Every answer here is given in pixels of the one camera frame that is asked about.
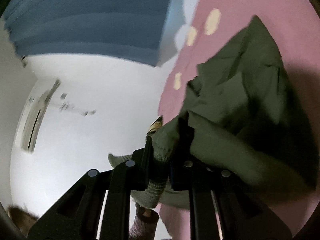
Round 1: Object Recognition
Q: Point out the person's left hand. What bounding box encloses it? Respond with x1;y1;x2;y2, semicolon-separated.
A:
135;202;152;218

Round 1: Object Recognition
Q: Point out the blue curtain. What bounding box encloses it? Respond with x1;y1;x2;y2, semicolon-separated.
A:
3;0;170;66

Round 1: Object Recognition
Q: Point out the yellow black striped cloth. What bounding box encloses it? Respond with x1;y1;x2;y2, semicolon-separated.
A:
146;116;163;137

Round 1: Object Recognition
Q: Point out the white air conditioner unit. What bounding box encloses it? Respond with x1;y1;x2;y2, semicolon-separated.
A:
15;90;52;153

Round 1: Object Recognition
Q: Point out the purple knit sleeve forearm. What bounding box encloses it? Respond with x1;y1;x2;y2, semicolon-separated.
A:
129;210;159;240

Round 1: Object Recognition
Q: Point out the wall cable and socket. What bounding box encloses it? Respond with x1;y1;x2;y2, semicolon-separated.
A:
46;79;97;117

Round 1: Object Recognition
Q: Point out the pink bedsheet with cream dots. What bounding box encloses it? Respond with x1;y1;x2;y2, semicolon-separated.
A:
156;0;320;240

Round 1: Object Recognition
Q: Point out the dark green jacket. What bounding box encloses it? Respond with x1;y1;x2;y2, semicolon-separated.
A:
107;15;318;210

